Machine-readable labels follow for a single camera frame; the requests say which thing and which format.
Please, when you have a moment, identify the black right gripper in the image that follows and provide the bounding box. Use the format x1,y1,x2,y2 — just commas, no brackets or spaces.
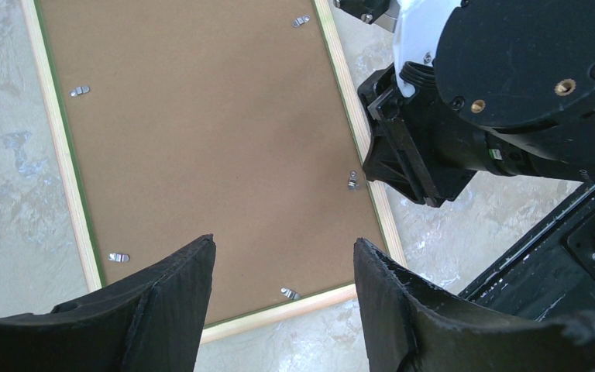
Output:
357,64,475,208

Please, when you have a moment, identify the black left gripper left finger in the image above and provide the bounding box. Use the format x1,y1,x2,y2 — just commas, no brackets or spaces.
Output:
0,234,216,371

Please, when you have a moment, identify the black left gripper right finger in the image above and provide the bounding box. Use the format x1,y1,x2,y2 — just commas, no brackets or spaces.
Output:
353,238,595,371

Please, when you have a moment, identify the green wooden picture frame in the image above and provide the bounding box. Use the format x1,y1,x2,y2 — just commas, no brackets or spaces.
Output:
22,1,405,343

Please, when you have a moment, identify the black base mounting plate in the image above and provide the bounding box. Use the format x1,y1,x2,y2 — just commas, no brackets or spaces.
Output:
459,184,595,321

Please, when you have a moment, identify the metal frame clip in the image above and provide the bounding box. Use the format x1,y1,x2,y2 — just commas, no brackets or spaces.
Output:
280,288,301,301
292,15,311,28
69,85,91,97
107,253,130,263
347,170,358,191

